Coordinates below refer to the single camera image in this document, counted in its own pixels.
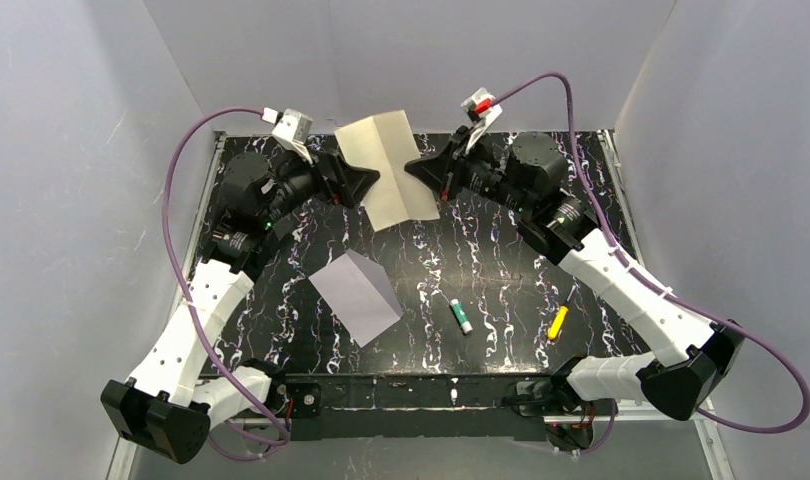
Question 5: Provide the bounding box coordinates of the cream letter paper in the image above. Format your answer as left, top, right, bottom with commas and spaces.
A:
334, 110, 440, 232

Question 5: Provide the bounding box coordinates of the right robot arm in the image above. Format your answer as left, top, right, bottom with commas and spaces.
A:
404, 129, 744, 421

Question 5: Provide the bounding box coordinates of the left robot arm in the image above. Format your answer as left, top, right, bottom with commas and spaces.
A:
100, 150, 381, 464

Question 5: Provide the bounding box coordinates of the green white glue stick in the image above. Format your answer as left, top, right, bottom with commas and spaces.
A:
449, 299, 473, 335

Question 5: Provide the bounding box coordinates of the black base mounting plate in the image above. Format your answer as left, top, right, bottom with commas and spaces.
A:
206, 360, 622, 452

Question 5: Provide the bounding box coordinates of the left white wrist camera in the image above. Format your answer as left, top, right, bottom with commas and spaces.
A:
261, 107, 314, 165

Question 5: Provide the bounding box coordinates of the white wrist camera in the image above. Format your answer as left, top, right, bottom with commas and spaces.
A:
261, 107, 314, 165
461, 87, 503, 154

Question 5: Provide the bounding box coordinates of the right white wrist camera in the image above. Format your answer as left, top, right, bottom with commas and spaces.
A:
461, 87, 503, 154

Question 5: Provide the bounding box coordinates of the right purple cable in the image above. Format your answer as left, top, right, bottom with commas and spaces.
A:
494, 71, 810, 458

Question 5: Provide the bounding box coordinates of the yellow handled screwdriver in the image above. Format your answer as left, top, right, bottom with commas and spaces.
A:
547, 286, 577, 341

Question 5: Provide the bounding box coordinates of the aluminium frame rail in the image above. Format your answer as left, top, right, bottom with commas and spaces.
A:
106, 131, 738, 480

